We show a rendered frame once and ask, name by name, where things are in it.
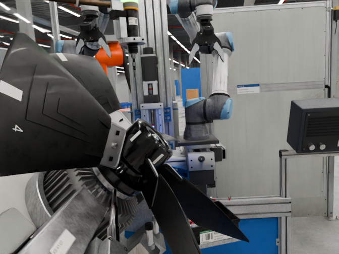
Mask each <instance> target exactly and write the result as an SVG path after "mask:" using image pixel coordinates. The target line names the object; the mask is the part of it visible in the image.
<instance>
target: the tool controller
mask: <svg viewBox="0 0 339 254"><path fill-rule="evenodd" d="M287 143H288V144H289V145H290V146H291V147H292V148H293V149H294V150H295V151H296V153H314V152H332V151H339V97H338V98H321V99H304V100H292V101H291V108H290V117H289V126H288V134H287Z"/></svg>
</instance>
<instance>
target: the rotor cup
mask: <svg viewBox="0 0 339 254"><path fill-rule="evenodd" d="M139 131H141V134H140V135H138V136H137V137H136V138H135V139H134V140H133V141H132V142H131V140H130V139H131V138H132V137H133V136H134V135H135V134H136V133H137V132H139ZM152 134H154V135H156V136H157V137H158V140H156V139H155V138H154V137H153V135H152ZM161 154H163V155H164V156H162V157H161V158H160V159H159V160H158V161H157V162H156V163H155V164H153V163H152V164H153V166H154V168H155V170H157V169H159V168H160V167H161V166H162V165H163V164H164V163H166V162H167V161H168V160H169V158H170V157H172V155H173V151H172V149H171V147H170V145H169V144H168V143H167V141H166V140H165V139H164V138H163V136H162V135H161V134H160V133H159V132H158V131H157V130H156V129H155V128H154V127H153V126H152V125H150V124H149V123H148V122H147V121H145V120H143V119H140V118H139V119H137V120H136V121H135V122H134V123H133V124H132V125H131V126H129V127H128V128H127V129H126V136H125V140H124V144H123V148H122V152H121V156H120V160H119V164H118V166H117V168H116V169H112V168H109V167H106V166H102V165H99V167H100V168H101V170H102V171H103V173H104V174H105V175H106V176H107V178H108V179H109V180H110V181H111V182H112V183H113V184H114V185H115V186H117V187H118V188H119V189H121V190H122V191H124V192H126V193H128V194H130V195H138V194H140V193H141V192H142V191H141V189H140V184H141V179H142V174H143V168H144V163H145V157H147V158H148V159H150V160H151V162H153V161H154V160H156V159H157V158H158V157H159V156H160V155H161Z"/></svg>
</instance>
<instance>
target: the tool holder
mask: <svg viewBox="0 0 339 254"><path fill-rule="evenodd" d="M107 11H108V13H109V19H110V20H115V26H116V37H117V40H119V45H121V46H128V45H127V44H128V43H138V46H139V45H144V44H146V39H145V38H144V37H127V24H126V17H127V12H126V11H124V9H123V2H120V1H110V8H107Z"/></svg>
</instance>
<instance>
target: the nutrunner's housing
mask: <svg viewBox="0 0 339 254"><path fill-rule="evenodd" d="M124 11H126V12H127V17H126V24H127V37H138V18H137V12H138V10H136V9H125V10H124ZM127 45H128V53H129V54H132V53H135V54H137V53H138V43H128V44H127Z"/></svg>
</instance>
